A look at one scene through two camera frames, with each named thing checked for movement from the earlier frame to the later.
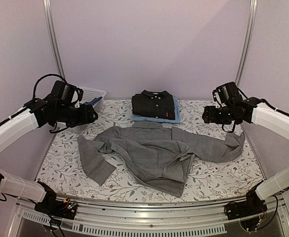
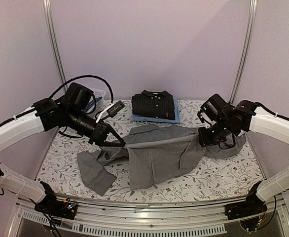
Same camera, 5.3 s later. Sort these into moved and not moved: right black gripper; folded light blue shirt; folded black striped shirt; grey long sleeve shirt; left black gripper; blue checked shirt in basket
Moved: left black gripper; grey long sleeve shirt; right black gripper
Not moved: folded black striped shirt; blue checked shirt in basket; folded light blue shirt
